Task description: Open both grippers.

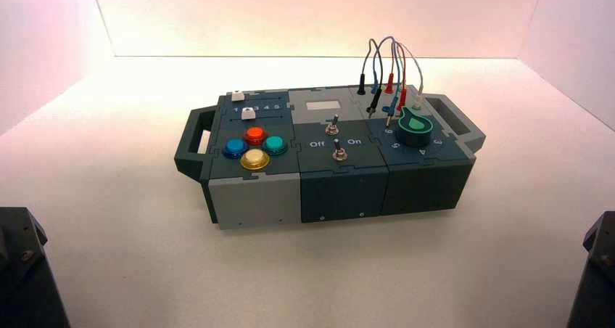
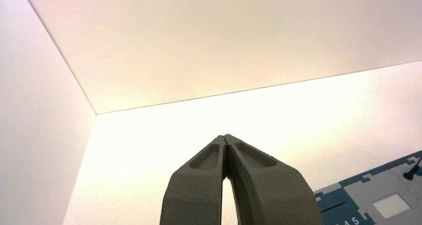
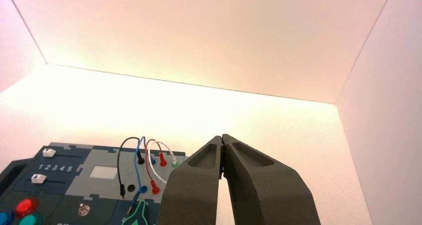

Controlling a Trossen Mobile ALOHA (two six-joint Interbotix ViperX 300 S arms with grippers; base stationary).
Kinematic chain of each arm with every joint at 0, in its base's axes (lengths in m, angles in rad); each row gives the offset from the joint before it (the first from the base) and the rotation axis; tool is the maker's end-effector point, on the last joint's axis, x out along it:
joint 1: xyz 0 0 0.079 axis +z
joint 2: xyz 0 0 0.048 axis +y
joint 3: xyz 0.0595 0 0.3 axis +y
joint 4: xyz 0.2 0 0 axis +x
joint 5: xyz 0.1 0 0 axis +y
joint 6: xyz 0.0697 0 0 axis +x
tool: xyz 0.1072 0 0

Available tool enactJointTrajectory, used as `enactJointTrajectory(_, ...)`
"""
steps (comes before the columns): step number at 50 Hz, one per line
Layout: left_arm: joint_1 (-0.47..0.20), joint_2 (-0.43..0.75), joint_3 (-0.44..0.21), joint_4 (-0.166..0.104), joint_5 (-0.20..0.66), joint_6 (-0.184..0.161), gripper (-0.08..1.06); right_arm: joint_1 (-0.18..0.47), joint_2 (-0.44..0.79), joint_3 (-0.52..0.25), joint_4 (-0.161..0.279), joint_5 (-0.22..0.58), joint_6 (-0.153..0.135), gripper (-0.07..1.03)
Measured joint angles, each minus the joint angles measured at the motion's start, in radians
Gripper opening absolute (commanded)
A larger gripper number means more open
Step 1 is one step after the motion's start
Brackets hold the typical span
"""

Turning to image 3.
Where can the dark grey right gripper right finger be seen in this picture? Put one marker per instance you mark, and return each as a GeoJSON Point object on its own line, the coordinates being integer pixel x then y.
{"type": "Point", "coordinates": [263, 190]}

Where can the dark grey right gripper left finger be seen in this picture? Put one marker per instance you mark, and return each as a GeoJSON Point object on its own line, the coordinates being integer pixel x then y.
{"type": "Point", "coordinates": [193, 190]}

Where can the white display window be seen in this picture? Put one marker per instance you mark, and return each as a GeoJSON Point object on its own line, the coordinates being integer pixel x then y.
{"type": "Point", "coordinates": [103, 172]}

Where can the blue grey task board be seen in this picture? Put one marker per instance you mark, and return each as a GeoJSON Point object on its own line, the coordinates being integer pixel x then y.
{"type": "Point", "coordinates": [79, 187]}

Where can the white slider knob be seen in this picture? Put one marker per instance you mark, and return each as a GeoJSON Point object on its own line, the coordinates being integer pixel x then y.
{"type": "Point", "coordinates": [49, 152]}
{"type": "Point", "coordinates": [38, 178]}

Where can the green round push button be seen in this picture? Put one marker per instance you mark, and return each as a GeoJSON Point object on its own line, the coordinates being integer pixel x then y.
{"type": "Point", "coordinates": [29, 220]}

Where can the red round push button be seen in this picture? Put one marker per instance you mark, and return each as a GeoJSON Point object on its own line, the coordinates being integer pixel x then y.
{"type": "Point", "coordinates": [25, 207]}

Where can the blue round push button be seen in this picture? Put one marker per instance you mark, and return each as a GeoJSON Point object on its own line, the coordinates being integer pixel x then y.
{"type": "Point", "coordinates": [5, 218]}

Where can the silver toggle switch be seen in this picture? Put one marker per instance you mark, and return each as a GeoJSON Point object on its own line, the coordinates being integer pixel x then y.
{"type": "Point", "coordinates": [84, 210]}

